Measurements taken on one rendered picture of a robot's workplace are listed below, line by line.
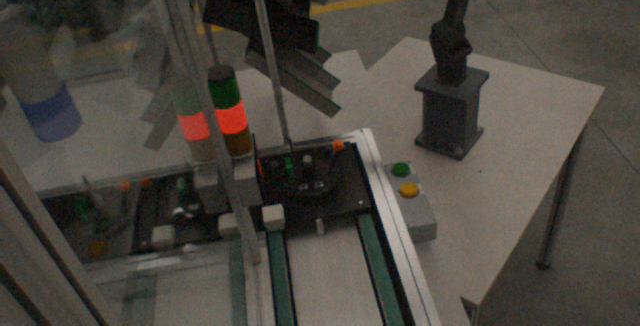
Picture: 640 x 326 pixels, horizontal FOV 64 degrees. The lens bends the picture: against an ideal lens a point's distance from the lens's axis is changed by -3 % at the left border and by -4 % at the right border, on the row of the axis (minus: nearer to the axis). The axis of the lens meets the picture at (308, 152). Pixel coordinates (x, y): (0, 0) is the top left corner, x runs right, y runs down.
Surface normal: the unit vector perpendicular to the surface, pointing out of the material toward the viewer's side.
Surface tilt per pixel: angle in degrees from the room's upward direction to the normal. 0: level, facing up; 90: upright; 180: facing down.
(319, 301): 0
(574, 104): 0
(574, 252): 0
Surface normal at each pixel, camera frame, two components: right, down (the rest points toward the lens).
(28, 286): 0.14, 0.63
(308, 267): -0.13, -0.75
